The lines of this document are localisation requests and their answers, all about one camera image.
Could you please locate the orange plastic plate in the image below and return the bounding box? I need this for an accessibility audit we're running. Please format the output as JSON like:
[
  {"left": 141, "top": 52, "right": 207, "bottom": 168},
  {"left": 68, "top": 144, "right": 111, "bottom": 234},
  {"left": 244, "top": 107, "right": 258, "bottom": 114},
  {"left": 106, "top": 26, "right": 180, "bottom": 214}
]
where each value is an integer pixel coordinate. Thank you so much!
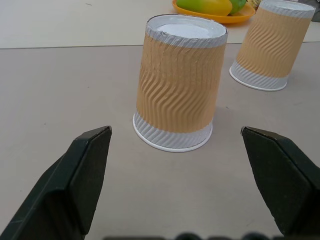
[{"left": 171, "top": 0, "right": 256, "bottom": 24}]

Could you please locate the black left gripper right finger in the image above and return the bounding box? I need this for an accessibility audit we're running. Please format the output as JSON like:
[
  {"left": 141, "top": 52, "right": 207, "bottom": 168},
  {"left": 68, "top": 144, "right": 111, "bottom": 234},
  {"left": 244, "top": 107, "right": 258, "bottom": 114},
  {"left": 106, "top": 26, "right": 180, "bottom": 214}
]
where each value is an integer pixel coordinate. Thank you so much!
[{"left": 240, "top": 126, "right": 320, "bottom": 237}]

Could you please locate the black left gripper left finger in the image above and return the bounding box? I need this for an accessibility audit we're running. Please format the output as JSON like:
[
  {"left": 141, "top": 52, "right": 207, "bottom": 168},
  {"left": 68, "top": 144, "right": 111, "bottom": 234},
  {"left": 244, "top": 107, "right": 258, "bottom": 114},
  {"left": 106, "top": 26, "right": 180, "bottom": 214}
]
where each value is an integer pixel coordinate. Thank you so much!
[{"left": 0, "top": 125, "right": 113, "bottom": 240}]

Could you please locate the yellow green mango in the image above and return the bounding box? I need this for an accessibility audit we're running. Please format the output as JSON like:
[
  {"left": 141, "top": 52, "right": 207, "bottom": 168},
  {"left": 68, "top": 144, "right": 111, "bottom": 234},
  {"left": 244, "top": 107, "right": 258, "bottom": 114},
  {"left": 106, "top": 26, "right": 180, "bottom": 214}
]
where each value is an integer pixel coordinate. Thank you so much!
[{"left": 175, "top": 0, "right": 233, "bottom": 17}]

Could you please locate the green round fruit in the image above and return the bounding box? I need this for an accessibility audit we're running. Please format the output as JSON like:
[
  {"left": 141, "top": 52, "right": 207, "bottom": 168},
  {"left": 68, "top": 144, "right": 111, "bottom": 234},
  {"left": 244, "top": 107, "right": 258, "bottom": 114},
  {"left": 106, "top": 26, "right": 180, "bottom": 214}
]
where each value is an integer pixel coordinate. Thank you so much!
[{"left": 228, "top": 0, "right": 248, "bottom": 16}]

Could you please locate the brown ribbed paper cup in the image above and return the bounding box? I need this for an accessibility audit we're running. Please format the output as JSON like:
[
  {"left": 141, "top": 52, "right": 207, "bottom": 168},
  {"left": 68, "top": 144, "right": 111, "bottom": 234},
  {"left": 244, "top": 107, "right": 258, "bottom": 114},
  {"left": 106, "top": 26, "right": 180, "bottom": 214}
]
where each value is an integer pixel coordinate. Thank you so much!
[
  {"left": 229, "top": 0, "right": 317, "bottom": 92},
  {"left": 132, "top": 14, "right": 229, "bottom": 153}
]

